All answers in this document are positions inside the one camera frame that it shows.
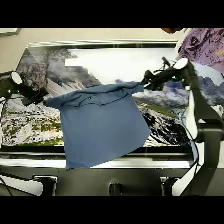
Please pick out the silver frame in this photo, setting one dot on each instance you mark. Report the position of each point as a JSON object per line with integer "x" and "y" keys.
{"x": 100, "y": 163}

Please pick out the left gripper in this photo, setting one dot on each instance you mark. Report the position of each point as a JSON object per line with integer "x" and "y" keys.
{"x": 34, "y": 96}

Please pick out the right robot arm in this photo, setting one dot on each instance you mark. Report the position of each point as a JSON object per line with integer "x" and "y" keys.
{"x": 206, "y": 133}

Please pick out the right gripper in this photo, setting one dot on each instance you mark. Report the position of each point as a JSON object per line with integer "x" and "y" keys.
{"x": 153, "y": 80}

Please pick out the purple garment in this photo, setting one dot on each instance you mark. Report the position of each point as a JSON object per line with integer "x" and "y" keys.
{"x": 206, "y": 46}

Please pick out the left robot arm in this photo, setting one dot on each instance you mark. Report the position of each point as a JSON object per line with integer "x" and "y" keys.
{"x": 13, "y": 88}

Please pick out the blue T-shirt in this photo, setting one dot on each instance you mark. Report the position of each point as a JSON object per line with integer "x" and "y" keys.
{"x": 100, "y": 126}

